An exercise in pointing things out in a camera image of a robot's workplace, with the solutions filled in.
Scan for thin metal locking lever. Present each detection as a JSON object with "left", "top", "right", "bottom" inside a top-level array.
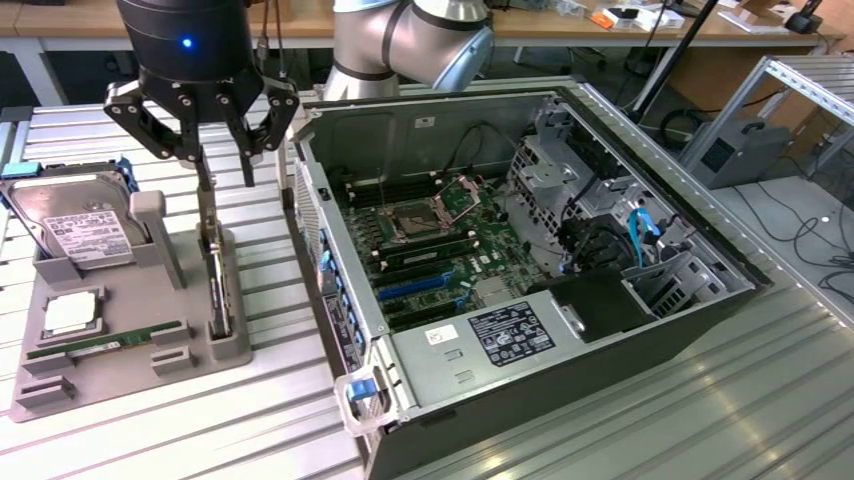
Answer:
[{"left": 375, "top": 167, "right": 395, "bottom": 215}]

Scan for blue SATA wire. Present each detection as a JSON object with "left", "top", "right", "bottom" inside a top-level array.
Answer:
[{"left": 626, "top": 207, "right": 663, "bottom": 271}]

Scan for coiled black cable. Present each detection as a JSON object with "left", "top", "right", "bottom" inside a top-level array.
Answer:
[{"left": 658, "top": 107, "right": 702, "bottom": 150}]

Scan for black expansion slot blue latch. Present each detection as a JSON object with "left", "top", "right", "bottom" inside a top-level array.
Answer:
[{"left": 384, "top": 298, "right": 468, "bottom": 326}]

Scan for metal disk bay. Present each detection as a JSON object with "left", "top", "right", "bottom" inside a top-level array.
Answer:
[{"left": 619, "top": 249, "right": 733, "bottom": 321}]

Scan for RAM slot white clips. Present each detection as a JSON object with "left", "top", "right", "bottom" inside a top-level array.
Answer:
[
  {"left": 347, "top": 181, "right": 440, "bottom": 202},
  {"left": 378, "top": 256, "right": 487, "bottom": 280},
  {"left": 343, "top": 171, "right": 439, "bottom": 192}
]

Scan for grey parts rack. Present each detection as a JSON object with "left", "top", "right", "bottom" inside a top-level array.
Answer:
[{"left": 9, "top": 189, "right": 256, "bottom": 425}]

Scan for grey control box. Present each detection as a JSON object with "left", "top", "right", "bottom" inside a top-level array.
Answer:
[{"left": 692, "top": 117, "right": 794, "bottom": 190}]

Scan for metal socket cover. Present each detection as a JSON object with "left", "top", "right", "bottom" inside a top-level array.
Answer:
[{"left": 428, "top": 174, "right": 483, "bottom": 221}]

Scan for metal drive cage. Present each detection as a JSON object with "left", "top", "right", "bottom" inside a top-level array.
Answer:
[{"left": 506, "top": 132, "right": 639, "bottom": 274}]

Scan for black hanging cable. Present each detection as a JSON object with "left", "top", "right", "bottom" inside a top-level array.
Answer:
[
  {"left": 272, "top": 0, "right": 293, "bottom": 82},
  {"left": 256, "top": 0, "right": 273, "bottom": 60}
]

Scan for black looped wire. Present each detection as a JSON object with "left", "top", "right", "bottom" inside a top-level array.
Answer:
[{"left": 451, "top": 121, "right": 519, "bottom": 177}]

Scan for black plastic shroud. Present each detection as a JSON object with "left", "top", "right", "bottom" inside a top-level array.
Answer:
[{"left": 524, "top": 272, "right": 662, "bottom": 345}]

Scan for wooden desk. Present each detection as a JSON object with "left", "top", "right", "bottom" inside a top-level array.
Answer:
[
  {"left": 492, "top": 0, "right": 846, "bottom": 51},
  {"left": 0, "top": 0, "right": 335, "bottom": 106}
]

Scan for CPU socket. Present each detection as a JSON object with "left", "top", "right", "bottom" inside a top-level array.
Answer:
[{"left": 388, "top": 202, "right": 443, "bottom": 240}]

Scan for black floor cable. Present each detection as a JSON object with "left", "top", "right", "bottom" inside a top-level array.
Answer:
[{"left": 790, "top": 214, "right": 854, "bottom": 304}]

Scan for hard disk with blue carrier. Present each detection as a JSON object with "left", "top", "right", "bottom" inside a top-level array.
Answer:
[{"left": 0, "top": 154, "right": 153, "bottom": 274}]

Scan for black desk device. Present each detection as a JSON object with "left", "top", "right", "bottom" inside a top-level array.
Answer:
[{"left": 781, "top": 0, "right": 827, "bottom": 35}]

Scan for RAM stick with grey label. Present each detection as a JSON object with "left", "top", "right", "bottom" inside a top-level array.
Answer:
[{"left": 379, "top": 239, "right": 482, "bottom": 269}]

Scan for green motherboard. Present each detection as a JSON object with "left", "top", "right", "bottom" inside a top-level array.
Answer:
[{"left": 336, "top": 172, "right": 559, "bottom": 335}]

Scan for green RAM stick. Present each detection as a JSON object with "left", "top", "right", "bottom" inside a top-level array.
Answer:
[{"left": 25, "top": 322, "right": 185, "bottom": 359}]

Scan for black stand pole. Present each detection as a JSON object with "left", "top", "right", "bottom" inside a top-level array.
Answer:
[{"left": 628, "top": 0, "right": 723, "bottom": 115}]

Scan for aluminium profile frame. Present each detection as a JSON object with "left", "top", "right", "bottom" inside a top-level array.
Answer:
[{"left": 676, "top": 53, "right": 854, "bottom": 194}]

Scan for silver chipset heatsink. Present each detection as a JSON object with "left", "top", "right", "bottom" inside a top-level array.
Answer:
[{"left": 471, "top": 278, "right": 512, "bottom": 305}]

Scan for silver power supply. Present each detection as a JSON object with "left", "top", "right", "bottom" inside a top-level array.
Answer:
[{"left": 388, "top": 288, "right": 592, "bottom": 410}]

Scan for green graphics card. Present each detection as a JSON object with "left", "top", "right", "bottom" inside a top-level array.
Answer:
[{"left": 195, "top": 172, "right": 236, "bottom": 347}]

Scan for open black PC case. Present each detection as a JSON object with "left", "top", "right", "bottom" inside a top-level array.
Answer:
[{"left": 273, "top": 74, "right": 777, "bottom": 480}]

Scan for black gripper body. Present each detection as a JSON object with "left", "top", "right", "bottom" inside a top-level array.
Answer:
[{"left": 116, "top": 0, "right": 265, "bottom": 121}]

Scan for cardboard box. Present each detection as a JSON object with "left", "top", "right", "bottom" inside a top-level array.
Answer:
[{"left": 716, "top": 0, "right": 793, "bottom": 35}]

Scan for silver CPU chip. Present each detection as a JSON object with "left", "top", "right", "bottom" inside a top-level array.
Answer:
[{"left": 40, "top": 293, "right": 103, "bottom": 335}]

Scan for black power wire bundle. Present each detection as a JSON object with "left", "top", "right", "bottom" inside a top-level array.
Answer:
[{"left": 556, "top": 214, "right": 635, "bottom": 275}]

